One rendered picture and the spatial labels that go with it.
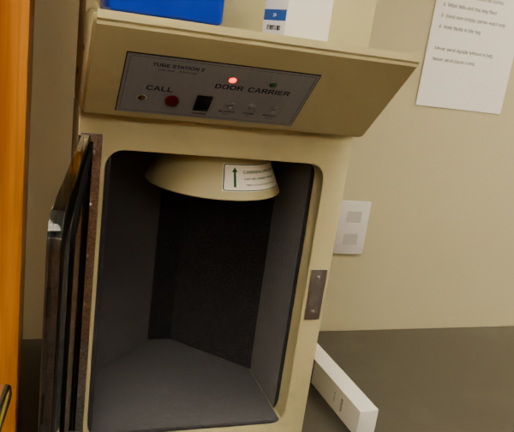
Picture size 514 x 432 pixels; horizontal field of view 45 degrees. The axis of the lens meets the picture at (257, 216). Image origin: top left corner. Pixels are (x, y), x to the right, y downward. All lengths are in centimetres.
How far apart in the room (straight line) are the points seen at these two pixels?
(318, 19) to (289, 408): 51
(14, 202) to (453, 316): 115
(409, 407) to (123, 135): 70
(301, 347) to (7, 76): 49
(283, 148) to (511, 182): 85
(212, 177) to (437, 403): 63
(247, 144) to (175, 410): 38
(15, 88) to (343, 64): 30
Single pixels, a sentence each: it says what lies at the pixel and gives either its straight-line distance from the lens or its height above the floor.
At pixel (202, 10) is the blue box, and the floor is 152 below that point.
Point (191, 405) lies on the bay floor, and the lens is 90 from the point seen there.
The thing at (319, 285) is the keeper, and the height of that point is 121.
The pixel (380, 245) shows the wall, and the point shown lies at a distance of 137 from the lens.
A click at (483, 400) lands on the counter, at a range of 124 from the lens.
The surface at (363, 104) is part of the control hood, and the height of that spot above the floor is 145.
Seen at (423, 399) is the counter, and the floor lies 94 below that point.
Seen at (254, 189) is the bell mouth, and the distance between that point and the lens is 76.
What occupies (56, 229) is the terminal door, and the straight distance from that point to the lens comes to 38.
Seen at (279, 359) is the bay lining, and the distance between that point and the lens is 88.
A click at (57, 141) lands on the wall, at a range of 113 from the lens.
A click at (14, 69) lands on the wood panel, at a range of 59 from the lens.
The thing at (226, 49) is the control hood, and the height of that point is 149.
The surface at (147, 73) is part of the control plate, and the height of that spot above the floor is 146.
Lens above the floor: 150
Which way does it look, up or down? 15 degrees down
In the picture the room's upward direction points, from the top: 8 degrees clockwise
